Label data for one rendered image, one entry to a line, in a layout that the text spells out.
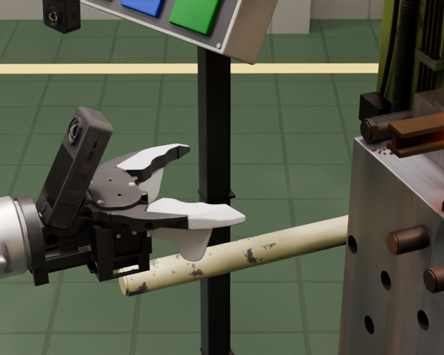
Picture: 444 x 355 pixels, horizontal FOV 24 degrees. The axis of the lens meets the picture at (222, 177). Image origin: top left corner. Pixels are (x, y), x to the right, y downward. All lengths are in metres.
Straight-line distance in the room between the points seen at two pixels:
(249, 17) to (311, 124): 1.92
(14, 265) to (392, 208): 0.48
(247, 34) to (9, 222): 0.58
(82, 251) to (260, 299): 1.55
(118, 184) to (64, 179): 0.06
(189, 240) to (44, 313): 1.55
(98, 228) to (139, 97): 2.55
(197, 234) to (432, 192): 0.33
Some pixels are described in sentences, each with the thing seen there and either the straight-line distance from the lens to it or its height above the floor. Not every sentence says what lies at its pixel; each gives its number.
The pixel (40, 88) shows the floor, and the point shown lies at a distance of 3.62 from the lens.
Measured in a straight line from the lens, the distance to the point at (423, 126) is 1.11.
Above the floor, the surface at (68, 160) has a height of 1.05.
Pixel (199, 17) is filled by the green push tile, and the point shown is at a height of 0.99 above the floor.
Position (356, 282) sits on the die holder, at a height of 0.72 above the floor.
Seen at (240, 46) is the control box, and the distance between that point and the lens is 1.43.
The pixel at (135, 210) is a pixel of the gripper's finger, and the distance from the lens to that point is 0.96.
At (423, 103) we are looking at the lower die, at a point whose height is 0.98.
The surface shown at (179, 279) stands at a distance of 1.53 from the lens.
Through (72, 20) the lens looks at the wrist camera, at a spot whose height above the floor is 1.06.
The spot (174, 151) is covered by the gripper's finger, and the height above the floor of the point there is 1.00.
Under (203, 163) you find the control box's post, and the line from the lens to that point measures 1.72.
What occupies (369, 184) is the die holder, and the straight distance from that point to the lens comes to 1.28.
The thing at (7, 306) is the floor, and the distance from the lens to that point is 2.55.
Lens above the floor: 1.51
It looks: 30 degrees down
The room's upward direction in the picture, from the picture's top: straight up
